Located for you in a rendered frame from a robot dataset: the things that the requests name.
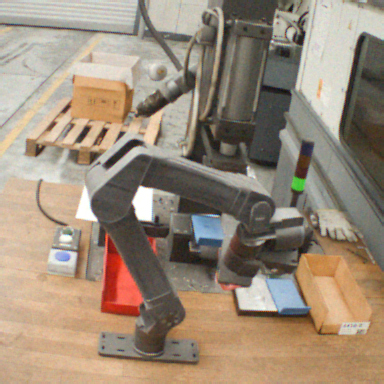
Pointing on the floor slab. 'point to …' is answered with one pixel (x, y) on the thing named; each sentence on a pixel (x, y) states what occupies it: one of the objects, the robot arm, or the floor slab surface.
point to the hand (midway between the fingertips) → (227, 281)
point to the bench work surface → (12, 303)
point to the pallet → (47, 132)
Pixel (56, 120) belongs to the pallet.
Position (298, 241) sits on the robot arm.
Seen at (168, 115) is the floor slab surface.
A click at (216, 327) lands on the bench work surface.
